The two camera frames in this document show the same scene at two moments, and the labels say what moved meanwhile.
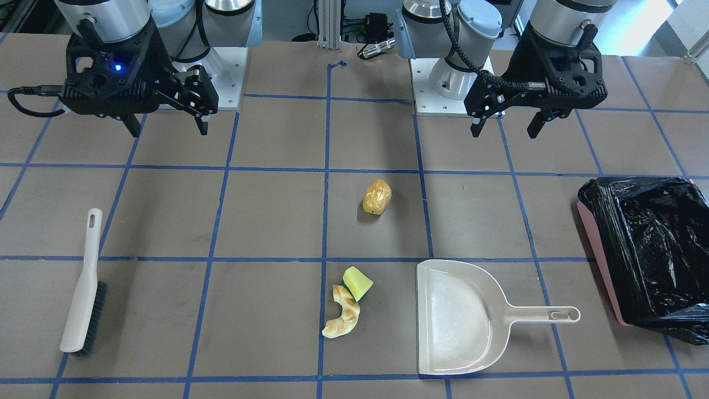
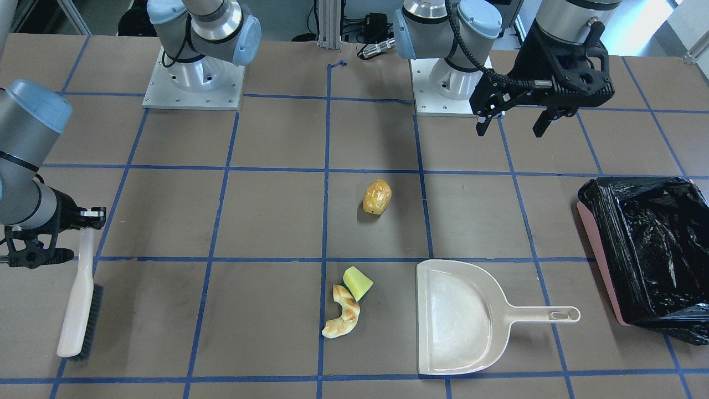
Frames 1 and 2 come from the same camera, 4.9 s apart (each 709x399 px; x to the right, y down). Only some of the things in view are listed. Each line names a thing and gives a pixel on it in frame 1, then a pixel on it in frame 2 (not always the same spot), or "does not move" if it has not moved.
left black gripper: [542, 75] does not move
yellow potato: [376, 197] does not move
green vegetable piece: [356, 282] does not move
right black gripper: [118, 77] -> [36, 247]
